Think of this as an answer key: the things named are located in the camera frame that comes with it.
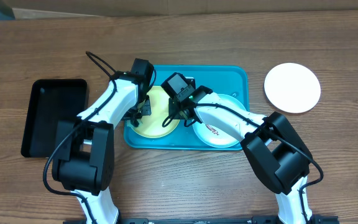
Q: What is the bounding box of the black rectangular bin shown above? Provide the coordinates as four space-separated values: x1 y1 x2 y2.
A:
21 79 89 157

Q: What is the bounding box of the white plate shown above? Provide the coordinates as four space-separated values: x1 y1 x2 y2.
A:
264 63 321 113

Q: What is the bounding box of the yellow-green plate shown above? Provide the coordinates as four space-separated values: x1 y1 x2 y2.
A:
127 86 180 138

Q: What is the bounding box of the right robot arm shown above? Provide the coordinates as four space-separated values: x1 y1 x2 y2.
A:
161 73 324 223

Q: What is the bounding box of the cardboard strip at back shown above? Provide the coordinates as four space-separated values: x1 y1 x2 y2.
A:
5 0 358 16

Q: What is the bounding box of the light blue plate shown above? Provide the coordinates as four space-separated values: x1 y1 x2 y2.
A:
191 93 248 149

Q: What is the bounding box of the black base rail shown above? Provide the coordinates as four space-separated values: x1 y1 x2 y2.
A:
62 215 340 224

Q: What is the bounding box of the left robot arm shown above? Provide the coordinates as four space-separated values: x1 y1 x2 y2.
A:
43 58 157 223

